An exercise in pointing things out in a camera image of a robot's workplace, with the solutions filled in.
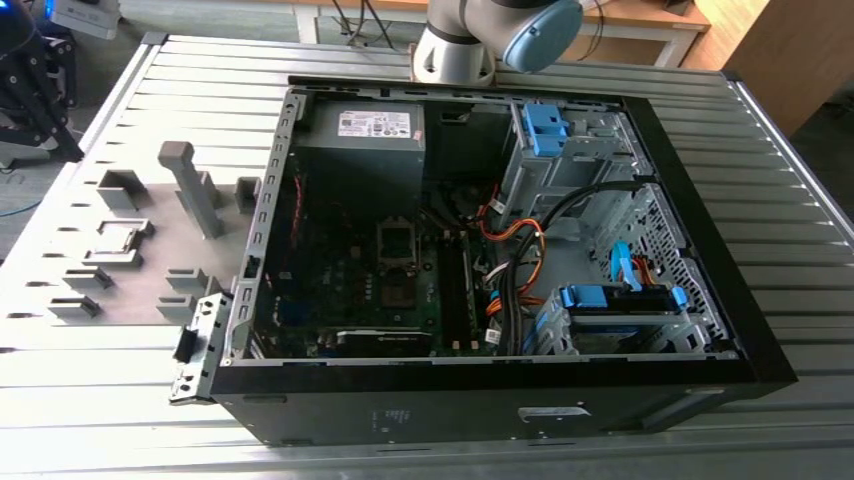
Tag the silver topped CPU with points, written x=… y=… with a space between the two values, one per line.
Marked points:
x=118 y=242

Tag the silver card retainer bracket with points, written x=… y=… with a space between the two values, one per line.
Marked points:
x=209 y=325

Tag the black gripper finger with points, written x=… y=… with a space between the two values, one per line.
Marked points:
x=13 y=100
x=53 y=90

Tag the wooden cabinet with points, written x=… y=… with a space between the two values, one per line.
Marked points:
x=787 y=50

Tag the black PC case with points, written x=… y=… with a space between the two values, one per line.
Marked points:
x=467 y=415

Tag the blue drive bay latch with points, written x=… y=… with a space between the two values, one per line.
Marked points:
x=547 y=125

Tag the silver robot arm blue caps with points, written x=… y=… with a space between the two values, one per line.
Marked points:
x=453 y=55

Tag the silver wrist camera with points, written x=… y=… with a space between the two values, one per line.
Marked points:
x=86 y=17
x=26 y=150

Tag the black graphics card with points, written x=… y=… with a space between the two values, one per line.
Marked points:
x=383 y=340

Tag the silver optical drive cage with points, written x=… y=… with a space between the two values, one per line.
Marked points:
x=580 y=160

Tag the grey parts rack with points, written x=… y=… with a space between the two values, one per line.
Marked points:
x=160 y=235

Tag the black disk blue carrier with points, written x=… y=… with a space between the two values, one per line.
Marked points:
x=583 y=296

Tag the CPU socket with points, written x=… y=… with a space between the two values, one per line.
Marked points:
x=399 y=295

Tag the green motherboard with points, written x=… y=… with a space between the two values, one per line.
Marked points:
x=306 y=310

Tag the grey power supply unit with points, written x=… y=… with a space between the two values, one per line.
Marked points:
x=320 y=127

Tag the silver disk bay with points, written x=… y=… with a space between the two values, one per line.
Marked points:
x=693 y=330

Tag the black RAM slot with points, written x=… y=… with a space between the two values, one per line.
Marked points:
x=461 y=290
x=453 y=290
x=447 y=290

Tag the blue board connector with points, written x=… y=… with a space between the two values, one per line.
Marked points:
x=288 y=312

